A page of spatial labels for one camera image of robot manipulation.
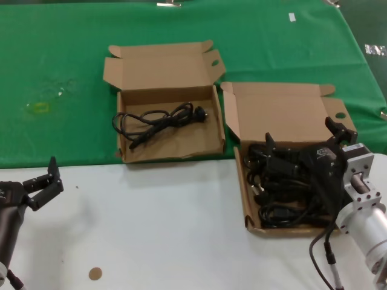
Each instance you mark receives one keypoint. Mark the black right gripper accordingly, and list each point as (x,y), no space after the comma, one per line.
(325,163)

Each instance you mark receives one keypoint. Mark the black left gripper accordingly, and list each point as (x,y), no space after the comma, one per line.
(12,194)

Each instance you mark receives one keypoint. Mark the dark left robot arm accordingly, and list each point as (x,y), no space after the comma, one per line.
(9,232)

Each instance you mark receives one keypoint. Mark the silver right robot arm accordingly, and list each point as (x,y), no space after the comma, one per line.
(372,223)

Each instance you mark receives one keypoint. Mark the cardboard box, round flap hole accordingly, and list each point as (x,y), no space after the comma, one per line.
(278,114)

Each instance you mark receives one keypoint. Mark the cardboard box, oval flap hole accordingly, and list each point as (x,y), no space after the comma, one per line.
(169,145)

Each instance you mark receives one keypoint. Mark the metal cloth clip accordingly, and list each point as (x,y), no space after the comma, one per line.
(384,115)
(169,4)

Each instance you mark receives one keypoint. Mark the yellow tape square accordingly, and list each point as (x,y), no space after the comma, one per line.
(35,107)

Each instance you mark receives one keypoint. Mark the brown cardboard disc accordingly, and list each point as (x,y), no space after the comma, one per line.
(95,273)

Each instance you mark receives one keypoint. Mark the white tape piece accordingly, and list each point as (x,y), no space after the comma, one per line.
(291,17)

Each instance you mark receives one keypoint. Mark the green table cloth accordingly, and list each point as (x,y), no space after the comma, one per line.
(60,45)

